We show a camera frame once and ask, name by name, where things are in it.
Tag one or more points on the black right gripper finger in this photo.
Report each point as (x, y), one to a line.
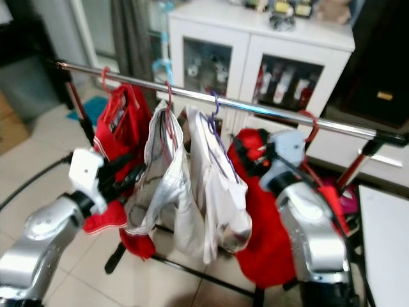
(246, 166)
(244, 142)

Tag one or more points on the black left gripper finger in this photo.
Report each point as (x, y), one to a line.
(125, 164)
(131, 179)

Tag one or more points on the large red garment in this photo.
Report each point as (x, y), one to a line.
(265, 249)

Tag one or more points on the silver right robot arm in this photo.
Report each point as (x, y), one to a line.
(313, 236)

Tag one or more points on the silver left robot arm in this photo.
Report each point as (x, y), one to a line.
(48, 240)

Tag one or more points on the metal clothes rack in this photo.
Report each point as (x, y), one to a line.
(262, 109)

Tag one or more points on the white hanging garment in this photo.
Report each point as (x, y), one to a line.
(223, 201)
(169, 185)

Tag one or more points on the red white-trimmed hanging garment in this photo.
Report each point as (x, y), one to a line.
(124, 125)

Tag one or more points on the blue floor mat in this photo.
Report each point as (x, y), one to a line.
(83, 110)

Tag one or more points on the white glass-door cabinet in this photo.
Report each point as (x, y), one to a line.
(236, 38)

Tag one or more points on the light blue stand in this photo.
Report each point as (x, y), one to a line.
(162, 64)

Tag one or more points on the low white drawer cabinet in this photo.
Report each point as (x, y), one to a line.
(370, 163)

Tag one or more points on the brown cardboard box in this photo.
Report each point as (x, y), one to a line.
(6, 128)

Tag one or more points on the grey storage bin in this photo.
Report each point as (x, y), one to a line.
(22, 89)

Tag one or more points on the glass bowl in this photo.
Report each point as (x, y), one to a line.
(282, 22)

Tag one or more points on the grey curtain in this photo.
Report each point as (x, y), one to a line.
(131, 35)

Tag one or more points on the yellow black small box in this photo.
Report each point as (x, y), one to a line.
(282, 7)
(305, 8)

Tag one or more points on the dark wooden cabinet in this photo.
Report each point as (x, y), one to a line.
(377, 57)

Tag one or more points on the white table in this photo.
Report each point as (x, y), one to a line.
(386, 249)

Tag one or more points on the brown teddy bear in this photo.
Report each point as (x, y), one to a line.
(334, 11)

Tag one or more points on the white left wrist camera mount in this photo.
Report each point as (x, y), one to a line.
(86, 176)

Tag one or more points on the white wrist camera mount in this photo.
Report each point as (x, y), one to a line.
(86, 176)
(286, 150)

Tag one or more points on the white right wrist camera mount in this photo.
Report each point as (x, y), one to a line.
(286, 150)

